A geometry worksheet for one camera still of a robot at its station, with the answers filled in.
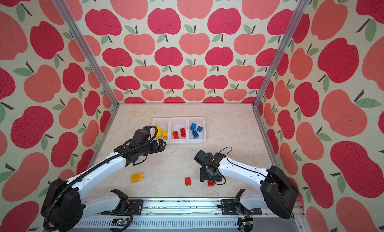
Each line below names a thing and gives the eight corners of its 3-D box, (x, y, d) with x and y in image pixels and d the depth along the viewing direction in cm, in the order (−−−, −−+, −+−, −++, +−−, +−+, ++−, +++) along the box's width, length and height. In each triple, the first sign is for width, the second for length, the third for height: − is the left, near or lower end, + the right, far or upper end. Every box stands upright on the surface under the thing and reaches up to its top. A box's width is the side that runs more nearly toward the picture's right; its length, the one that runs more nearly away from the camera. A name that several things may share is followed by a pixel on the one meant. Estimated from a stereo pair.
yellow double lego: (132, 183, 83) (130, 181, 81) (132, 177, 85) (130, 175, 83) (143, 179, 85) (142, 177, 82) (142, 173, 87) (141, 172, 84)
